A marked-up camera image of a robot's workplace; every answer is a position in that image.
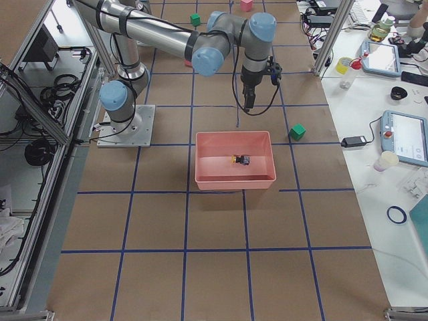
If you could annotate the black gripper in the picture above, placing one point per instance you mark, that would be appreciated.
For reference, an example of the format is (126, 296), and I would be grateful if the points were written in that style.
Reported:
(251, 78)

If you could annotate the yellow push button switch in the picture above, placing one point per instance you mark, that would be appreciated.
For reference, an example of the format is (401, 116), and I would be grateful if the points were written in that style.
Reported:
(241, 159)

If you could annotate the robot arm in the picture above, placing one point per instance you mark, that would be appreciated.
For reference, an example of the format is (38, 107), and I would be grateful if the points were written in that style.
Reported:
(206, 51)

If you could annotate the green cube near bin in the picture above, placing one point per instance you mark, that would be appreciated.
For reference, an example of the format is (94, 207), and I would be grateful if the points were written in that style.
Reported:
(297, 132)

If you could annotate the pink cube centre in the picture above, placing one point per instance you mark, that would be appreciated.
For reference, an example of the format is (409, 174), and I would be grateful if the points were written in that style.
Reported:
(246, 5)

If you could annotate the pink plastic bin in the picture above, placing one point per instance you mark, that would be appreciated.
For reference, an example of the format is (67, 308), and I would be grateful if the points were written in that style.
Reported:
(214, 169)

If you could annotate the green cube near base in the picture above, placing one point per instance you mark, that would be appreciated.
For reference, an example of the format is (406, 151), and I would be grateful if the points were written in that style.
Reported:
(195, 19)

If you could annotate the yellow tape roll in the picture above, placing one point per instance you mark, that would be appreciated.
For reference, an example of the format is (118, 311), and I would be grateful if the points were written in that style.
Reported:
(342, 65)

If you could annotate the squeeze bottle red cap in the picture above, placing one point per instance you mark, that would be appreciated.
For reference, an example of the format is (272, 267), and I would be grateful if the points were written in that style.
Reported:
(352, 72)

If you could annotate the black power adapter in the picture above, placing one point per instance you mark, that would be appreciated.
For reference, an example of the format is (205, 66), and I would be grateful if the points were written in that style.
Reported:
(353, 141)

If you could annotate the teach pendant far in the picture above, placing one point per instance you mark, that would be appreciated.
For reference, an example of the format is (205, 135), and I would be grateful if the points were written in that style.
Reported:
(380, 58)

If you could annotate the teach pendant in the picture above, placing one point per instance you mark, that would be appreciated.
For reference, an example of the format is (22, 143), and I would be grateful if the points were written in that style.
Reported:
(380, 58)
(406, 136)

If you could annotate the white paper cup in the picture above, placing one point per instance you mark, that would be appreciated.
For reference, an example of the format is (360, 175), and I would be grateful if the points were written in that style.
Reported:
(386, 160)

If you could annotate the teach pendant near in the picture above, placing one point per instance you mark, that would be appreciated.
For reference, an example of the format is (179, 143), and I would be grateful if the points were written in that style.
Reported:
(406, 136)

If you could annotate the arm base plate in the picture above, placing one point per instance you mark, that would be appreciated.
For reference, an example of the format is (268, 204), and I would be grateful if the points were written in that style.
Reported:
(138, 133)

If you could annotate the aluminium frame post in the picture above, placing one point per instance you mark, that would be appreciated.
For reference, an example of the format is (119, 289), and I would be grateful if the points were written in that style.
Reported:
(335, 28)

